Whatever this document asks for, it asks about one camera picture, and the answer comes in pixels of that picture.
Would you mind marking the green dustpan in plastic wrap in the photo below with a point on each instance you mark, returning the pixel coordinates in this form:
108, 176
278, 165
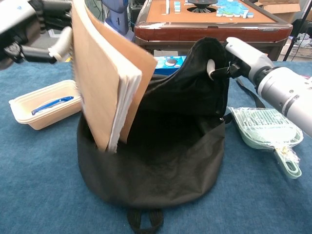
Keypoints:
263, 126

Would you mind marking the cardboard box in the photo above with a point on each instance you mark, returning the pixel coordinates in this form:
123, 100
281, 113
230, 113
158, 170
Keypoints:
280, 8

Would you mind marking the black fabric backpack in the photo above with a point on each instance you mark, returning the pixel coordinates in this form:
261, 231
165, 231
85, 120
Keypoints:
158, 170

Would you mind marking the brown mahjong table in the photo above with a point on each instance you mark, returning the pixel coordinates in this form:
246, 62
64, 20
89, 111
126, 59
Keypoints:
170, 29

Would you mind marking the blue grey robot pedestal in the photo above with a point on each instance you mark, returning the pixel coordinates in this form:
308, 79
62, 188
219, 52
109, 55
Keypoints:
117, 17

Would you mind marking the brown spiral notebook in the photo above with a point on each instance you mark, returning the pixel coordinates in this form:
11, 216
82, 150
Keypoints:
97, 85

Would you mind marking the black tripod stand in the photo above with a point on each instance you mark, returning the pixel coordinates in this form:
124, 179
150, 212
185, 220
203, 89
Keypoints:
301, 24

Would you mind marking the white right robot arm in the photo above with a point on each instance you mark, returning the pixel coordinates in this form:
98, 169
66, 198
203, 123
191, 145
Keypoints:
287, 95

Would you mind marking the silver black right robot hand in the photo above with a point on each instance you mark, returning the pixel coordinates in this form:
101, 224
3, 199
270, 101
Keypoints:
248, 58

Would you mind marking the blue snack packet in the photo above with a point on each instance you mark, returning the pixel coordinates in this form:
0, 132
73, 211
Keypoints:
51, 104

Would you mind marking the beige plastic food container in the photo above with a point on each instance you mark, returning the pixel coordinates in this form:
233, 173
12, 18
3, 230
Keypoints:
29, 102

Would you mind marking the blue Oreo cookie box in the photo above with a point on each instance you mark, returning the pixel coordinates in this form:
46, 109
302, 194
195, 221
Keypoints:
163, 64

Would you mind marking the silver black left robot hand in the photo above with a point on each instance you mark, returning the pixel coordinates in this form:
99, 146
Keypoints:
17, 17

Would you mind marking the blue table cover cloth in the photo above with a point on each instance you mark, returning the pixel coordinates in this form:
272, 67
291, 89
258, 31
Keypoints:
36, 170

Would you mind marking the blue mahjong tile pile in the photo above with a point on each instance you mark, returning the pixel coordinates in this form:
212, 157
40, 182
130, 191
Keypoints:
231, 8

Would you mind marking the white plastic basket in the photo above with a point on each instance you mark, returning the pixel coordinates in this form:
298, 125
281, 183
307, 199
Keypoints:
302, 51

